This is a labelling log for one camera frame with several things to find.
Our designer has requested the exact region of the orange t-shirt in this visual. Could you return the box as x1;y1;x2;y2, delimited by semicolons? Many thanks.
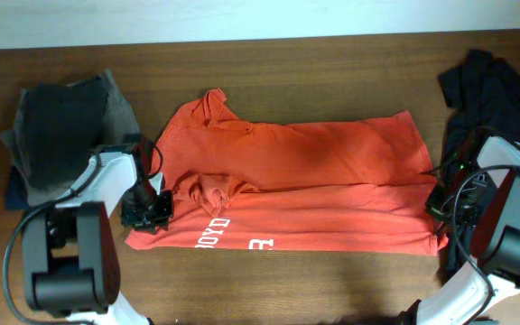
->
126;89;447;255

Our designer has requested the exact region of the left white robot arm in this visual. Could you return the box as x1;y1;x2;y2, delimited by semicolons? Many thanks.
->
18;139;173;324

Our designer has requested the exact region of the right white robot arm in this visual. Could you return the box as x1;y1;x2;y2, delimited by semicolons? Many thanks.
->
396;131;520;324

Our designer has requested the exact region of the black crumpled garment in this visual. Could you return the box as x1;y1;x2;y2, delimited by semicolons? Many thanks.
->
438;50;520;279

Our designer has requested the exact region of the folded black garment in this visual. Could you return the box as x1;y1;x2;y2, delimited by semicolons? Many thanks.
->
18;77;107;189

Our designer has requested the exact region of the folded navy garment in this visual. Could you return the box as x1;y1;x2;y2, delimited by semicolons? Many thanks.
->
4;166;29;210

